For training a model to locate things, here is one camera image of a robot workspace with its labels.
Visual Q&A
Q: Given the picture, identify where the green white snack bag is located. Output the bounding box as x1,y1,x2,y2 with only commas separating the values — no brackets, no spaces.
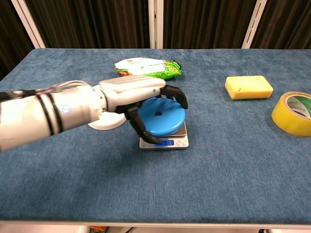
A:
112,57,183,81

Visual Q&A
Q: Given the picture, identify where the white frame post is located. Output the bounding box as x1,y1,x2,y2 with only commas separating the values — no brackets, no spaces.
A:
11,0,46,49
241,0,268,50
148,0,165,49

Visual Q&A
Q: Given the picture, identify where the white oval plastic board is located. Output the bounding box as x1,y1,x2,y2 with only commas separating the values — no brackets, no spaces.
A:
87,112,127,131

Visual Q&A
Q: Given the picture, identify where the yellow packing tape roll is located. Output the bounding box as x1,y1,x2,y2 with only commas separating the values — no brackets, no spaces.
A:
271,91,311,138

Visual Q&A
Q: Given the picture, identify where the yellow sponge with green base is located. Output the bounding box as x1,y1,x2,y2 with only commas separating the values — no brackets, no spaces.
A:
225,75,274,101

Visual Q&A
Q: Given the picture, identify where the blue disc with centre hole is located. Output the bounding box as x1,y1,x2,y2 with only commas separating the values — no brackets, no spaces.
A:
138,97,187,137

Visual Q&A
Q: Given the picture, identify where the dark pleated curtain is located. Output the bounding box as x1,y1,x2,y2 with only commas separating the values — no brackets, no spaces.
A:
0,0,311,81

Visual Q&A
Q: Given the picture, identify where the blue fabric table cover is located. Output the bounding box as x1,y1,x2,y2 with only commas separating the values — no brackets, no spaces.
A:
0,48,311,225

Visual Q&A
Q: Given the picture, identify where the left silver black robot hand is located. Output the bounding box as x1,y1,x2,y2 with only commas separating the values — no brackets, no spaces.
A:
93,75,189,144

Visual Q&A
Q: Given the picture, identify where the digital kitchen scale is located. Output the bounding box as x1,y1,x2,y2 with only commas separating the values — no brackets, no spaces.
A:
139,121,190,150

